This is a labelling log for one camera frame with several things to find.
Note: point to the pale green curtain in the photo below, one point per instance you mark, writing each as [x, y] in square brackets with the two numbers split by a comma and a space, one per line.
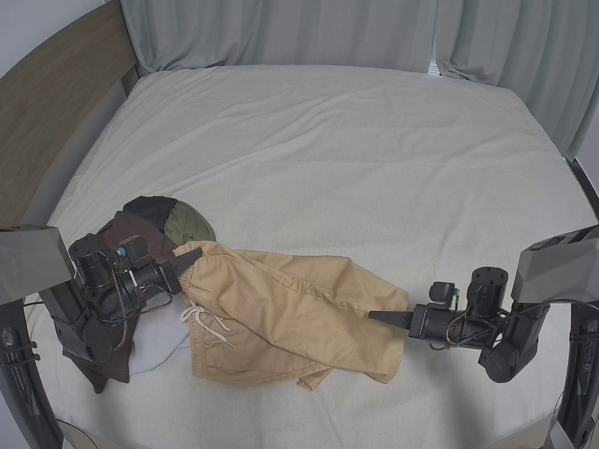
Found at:
[280, 17]
[514, 26]

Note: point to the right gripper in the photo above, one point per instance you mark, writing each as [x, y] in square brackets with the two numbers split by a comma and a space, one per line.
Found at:
[433, 323]

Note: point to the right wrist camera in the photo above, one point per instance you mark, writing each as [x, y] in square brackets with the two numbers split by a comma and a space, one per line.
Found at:
[442, 292]

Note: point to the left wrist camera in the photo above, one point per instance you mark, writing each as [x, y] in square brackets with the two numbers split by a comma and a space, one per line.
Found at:
[135, 248]

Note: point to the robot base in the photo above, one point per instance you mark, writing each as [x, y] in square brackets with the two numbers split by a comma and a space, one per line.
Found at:
[560, 437]

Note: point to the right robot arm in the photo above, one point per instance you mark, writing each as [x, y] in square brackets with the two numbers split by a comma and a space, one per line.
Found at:
[552, 269]

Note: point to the bed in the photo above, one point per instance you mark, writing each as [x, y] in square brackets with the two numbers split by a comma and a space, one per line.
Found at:
[327, 157]

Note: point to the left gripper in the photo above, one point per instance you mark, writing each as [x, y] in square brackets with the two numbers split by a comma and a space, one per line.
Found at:
[152, 278]

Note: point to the brown garment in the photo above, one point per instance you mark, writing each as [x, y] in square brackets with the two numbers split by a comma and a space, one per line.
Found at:
[140, 226]

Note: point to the tan shorts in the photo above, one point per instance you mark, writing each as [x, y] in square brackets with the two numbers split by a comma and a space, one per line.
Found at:
[290, 307]

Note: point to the window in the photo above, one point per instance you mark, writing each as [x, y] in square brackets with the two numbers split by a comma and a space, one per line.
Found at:
[433, 68]

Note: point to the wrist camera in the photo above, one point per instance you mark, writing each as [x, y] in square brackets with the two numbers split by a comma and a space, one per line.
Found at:
[442, 292]
[135, 248]

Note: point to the white garment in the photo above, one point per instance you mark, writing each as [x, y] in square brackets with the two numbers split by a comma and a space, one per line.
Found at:
[154, 344]

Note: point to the black garment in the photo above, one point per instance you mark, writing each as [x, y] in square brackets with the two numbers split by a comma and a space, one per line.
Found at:
[149, 208]

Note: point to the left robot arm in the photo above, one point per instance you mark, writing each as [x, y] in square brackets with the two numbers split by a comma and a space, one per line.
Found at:
[28, 260]

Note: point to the olive green garment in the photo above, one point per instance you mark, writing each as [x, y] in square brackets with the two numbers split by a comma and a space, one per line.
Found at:
[187, 225]

